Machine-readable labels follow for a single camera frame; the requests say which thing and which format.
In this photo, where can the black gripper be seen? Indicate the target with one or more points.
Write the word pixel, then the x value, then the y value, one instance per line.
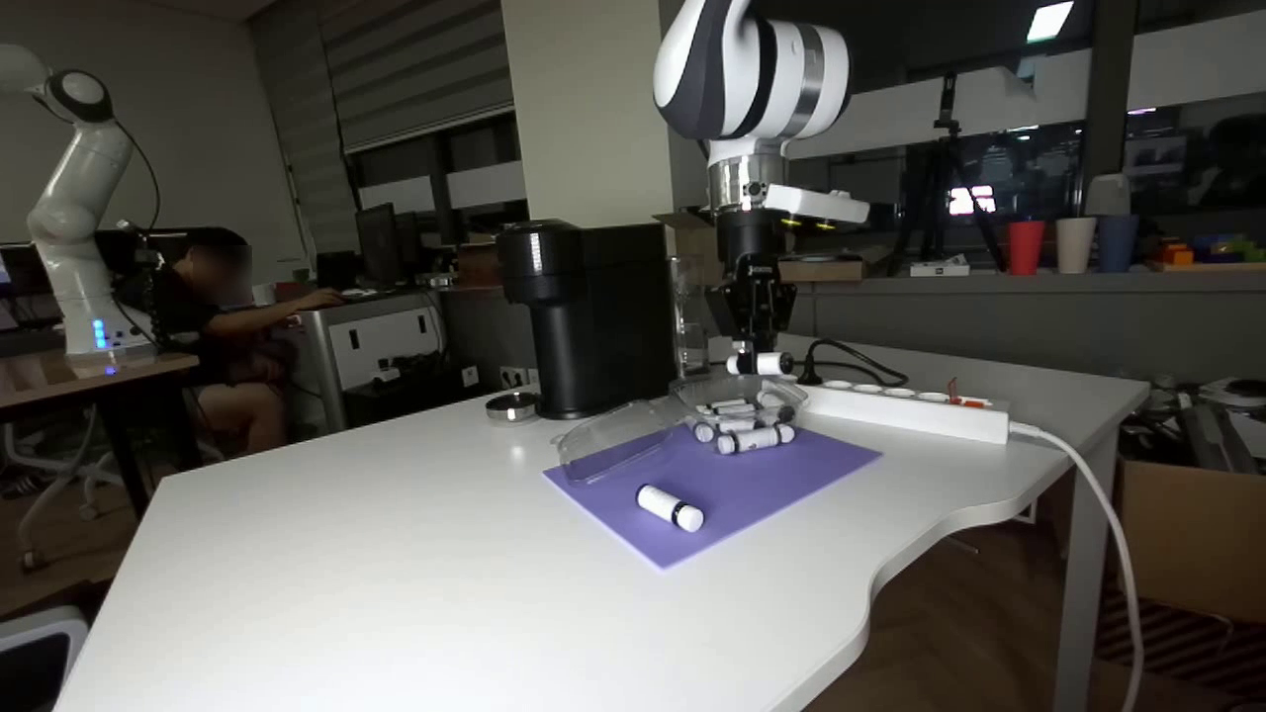
pixel 755 291

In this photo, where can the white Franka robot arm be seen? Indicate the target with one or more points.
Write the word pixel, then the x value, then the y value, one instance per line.
pixel 755 81

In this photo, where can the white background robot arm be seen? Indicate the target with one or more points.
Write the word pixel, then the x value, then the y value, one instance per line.
pixel 72 200

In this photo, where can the clear plastic container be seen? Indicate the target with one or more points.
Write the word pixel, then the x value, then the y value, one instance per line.
pixel 620 440

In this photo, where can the purple mat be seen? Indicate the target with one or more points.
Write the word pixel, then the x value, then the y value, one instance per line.
pixel 738 498

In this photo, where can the white power strip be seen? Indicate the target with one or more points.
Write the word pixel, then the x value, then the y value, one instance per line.
pixel 910 409

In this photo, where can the black coffee machine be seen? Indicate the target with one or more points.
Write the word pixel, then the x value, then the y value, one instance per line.
pixel 595 317

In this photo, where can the small round black dish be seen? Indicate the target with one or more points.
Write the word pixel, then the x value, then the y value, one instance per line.
pixel 513 409

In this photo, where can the black tripod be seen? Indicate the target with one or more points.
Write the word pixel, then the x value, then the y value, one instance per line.
pixel 953 172

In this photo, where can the red cup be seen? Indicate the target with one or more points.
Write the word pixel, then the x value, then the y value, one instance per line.
pixel 1025 246

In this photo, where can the white cup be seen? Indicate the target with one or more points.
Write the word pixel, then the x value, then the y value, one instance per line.
pixel 1074 246

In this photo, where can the blue cup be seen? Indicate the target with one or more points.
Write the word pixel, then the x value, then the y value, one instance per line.
pixel 1117 245

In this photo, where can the white cabinet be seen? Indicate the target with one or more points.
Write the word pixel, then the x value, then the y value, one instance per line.
pixel 376 357

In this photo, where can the ceiling light panel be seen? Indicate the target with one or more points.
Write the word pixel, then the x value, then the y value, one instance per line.
pixel 1051 23

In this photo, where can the grey window blind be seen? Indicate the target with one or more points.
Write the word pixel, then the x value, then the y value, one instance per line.
pixel 397 67

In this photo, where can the cardboard box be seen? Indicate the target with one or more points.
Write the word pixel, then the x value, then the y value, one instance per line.
pixel 1191 539

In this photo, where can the seated person in dark shirt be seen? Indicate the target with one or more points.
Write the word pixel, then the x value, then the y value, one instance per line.
pixel 211 330

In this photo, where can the wooden desk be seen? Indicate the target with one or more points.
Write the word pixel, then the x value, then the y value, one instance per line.
pixel 81 388

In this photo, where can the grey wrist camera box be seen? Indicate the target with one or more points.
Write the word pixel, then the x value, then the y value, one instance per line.
pixel 815 205

